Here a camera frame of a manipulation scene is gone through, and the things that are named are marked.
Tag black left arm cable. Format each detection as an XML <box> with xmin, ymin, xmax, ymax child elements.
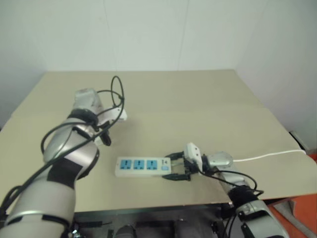
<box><xmin>0</xmin><ymin>75</ymin><xmax>126</xmax><ymax>225</ymax></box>

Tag orange mat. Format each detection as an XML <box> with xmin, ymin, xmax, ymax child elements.
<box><xmin>268</xmin><ymin>152</ymin><xmax>317</xmax><ymax>238</ymax></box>

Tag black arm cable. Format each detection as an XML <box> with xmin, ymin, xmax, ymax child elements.
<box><xmin>197</xmin><ymin>168</ymin><xmax>264</xmax><ymax>238</ymax></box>
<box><xmin>0</xmin><ymin>75</ymin><xmax>126</xmax><ymax>225</ymax></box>

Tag white power strip cord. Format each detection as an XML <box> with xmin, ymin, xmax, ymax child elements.
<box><xmin>232</xmin><ymin>149</ymin><xmax>308</xmax><ymax>162</ymax></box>

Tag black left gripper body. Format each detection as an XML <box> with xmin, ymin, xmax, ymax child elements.
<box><xmin>95</xmin><ymin>121</ymin><xmax>111</xmax><ymax>137</ymax></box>

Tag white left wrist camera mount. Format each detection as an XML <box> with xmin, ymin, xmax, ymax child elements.
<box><xmin>97</xmin><ymin>106</ymin><xmax>128</xmax><ymax>125</ymax></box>

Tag white power strip blue sockets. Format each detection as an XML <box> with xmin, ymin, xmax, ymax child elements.
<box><xmin>114</xmin><ymin>156</ymin><xmax>174</xmax><ymax>178</ymax></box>

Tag dark table frame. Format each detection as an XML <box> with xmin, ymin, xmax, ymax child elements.
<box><xmin>73</xmin><ymin>201</ymin><xmax>235</xmax><ymax>238</ymax></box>

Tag dark grey rounded shape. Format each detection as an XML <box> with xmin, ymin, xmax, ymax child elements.
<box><xmin>115</xmin><ymin>224</ymin><xmax>137</xmax><ymax>238</ymax></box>

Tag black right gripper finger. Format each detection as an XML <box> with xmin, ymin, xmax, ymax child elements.
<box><xmin>165</xmin><ymin>150</ymin><xmax>186</xmax><ymax>161</ymax></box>
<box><xmin>161</xmin><ymin>174</ymin><xmax>192</xmax><ymax>182</ymax></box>

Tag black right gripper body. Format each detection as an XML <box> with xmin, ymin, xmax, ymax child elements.
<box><xmin>171</xmin><ymin>155</ymin><xmax>204</xmax><ymax>176</ymax></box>

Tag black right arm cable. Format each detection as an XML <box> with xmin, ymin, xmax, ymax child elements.
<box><xmin>197</xmin><ymin>168</ymin><xmax>264</xmax><ymax>238</ymax></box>

